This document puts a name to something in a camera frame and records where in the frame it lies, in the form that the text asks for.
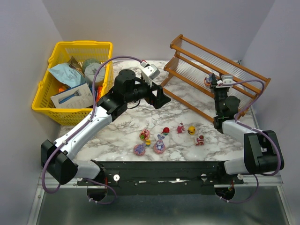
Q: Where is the purple bunny orange cup toy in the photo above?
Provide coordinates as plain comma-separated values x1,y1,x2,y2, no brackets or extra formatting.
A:
203,73,213,88

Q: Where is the pink figure toy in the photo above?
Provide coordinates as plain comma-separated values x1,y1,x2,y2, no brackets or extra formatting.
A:
177,122,185,134

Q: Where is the purple bunny pink base toy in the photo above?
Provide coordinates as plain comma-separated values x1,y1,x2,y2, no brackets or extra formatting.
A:
153,134,166,154

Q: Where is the purple bunny pink donut toy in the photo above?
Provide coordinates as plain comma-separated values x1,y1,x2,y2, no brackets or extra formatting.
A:
133,143,146,156

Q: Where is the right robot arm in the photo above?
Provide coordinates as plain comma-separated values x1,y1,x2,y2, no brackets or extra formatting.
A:
206,73,285,176

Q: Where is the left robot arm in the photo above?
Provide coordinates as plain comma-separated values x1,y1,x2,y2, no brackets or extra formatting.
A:
41,65,171,185

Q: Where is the wooden tiered shelf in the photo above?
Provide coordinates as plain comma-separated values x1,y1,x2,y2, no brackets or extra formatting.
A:
161,34,271,117

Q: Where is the red cap toy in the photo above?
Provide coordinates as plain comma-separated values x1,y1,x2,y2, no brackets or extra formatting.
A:
161,127,170,135

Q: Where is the small yellow blue toy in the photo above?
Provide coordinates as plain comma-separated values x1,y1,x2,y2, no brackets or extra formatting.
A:
145,139,151,146

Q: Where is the yellow duck toy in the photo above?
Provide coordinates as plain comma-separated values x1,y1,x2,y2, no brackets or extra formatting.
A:
187,126,195,135

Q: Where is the orange box in basket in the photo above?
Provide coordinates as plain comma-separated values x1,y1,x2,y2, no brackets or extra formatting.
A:
95,86,103,103

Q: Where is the red white figure toy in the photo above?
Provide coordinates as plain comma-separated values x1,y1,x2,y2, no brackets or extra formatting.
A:
195,135,204,146

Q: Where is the grey roll in basket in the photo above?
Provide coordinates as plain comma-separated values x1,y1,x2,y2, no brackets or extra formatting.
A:
84,62,105,88

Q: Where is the razor package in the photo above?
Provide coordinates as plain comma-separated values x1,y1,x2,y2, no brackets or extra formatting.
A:
50,83,93,109

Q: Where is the green round container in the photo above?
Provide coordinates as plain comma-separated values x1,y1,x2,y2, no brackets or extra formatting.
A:
82,58,101,72

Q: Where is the blue pouch package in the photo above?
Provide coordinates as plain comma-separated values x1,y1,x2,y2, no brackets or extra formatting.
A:
48,63,85,88

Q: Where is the yellow plastic basket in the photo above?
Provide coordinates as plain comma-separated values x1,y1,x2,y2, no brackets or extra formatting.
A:
31,40,113,126

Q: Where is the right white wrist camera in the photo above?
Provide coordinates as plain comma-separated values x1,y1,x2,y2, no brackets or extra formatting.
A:
217,74,234,88

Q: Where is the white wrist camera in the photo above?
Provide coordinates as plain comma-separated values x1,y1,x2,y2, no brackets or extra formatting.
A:
217,74,234,88
140,60,160,87

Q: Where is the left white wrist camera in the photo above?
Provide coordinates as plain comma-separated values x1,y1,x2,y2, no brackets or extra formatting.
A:
140,60,160,87

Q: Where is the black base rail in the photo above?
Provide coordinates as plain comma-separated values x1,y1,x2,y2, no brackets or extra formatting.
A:
75,160,244,196

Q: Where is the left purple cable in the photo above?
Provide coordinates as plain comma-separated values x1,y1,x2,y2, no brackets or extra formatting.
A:
41,55,147,205

